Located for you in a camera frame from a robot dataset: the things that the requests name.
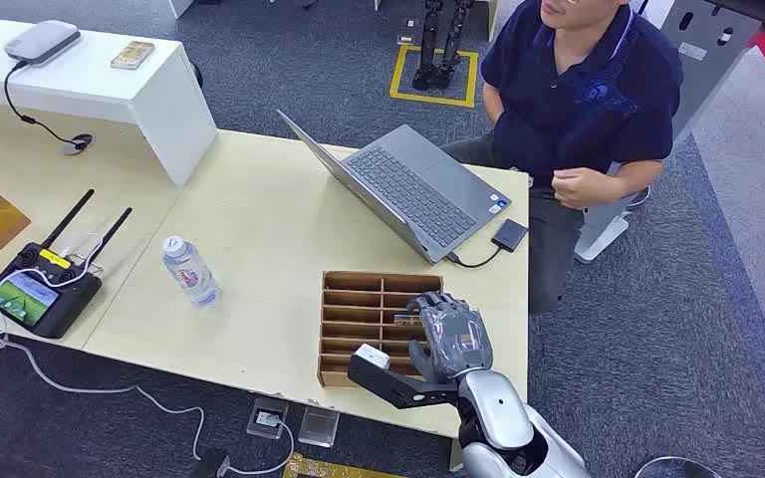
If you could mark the metal floor plate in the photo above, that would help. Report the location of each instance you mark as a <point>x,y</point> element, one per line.
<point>318,427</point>

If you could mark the grey flat device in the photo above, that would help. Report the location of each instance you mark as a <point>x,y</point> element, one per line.
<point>42,41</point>

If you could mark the person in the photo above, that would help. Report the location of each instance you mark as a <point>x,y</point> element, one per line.
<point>574,99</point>

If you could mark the humanoid robot with black legs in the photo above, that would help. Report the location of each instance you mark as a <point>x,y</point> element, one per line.
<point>429,46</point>

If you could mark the white desk riser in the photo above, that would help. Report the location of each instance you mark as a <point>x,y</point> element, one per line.
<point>92,86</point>

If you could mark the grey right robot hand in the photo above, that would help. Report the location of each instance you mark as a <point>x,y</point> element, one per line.
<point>455,340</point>

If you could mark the grey laptop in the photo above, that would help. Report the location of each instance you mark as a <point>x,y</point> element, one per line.
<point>422,191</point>

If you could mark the yellow patterned floor mat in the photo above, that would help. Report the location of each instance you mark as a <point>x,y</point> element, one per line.
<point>330,470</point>

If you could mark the grey metal stand column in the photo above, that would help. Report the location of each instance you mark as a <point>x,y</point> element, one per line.
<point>706,59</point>

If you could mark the clear plastic water bottle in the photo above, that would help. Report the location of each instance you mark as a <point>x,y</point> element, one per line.
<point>191,274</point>

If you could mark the person's left forearm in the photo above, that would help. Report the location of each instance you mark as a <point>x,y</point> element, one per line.
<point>633,181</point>

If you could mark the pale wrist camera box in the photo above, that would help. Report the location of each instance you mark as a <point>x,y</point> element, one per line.
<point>372,356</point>

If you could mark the black power adapter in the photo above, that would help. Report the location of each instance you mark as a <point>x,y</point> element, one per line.
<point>211,464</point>

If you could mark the gold printed card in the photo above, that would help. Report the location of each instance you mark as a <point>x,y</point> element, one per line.
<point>405,320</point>

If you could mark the black camera bracket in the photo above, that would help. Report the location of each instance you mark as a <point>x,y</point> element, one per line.
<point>389,386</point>

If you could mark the brown cardboard card holder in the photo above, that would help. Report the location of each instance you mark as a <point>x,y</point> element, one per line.
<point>356,310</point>

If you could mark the person's left hand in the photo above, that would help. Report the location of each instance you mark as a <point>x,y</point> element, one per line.
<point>577,188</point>

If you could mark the black remote controller with antennas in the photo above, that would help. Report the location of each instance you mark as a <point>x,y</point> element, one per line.
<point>52,297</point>

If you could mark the floor socket box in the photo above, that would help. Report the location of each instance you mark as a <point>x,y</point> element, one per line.
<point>267,417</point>

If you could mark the black external drive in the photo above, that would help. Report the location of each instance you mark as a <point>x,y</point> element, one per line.
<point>509,235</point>

